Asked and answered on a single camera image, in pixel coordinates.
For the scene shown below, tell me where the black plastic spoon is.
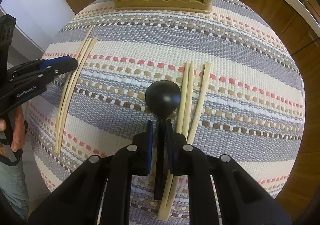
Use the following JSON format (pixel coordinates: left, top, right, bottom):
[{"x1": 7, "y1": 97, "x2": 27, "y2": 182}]
[{"x1": 145, "y1": 80, "x2": 181, "y2": 201}]

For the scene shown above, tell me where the wooden chopstick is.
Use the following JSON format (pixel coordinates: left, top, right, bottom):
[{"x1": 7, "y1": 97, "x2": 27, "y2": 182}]
[
  {"x1": 55, "y1": 37, "x2": 97, "y2": 154},
  {"x1": 56, "y1": 36, "x2": 98, "y2": 154},
  {"x1": 55, "y1": 25, "x2": 94, "y2": 154},
  {"x1": 162, "y1": 61, "x2": 195, "y2": 220},
  {"x1": 157, "y1": 61, "x2": 189, "y2": 221},
  {"x1": 187, "y1": 62, "x2": 211, "y2": 144}
]

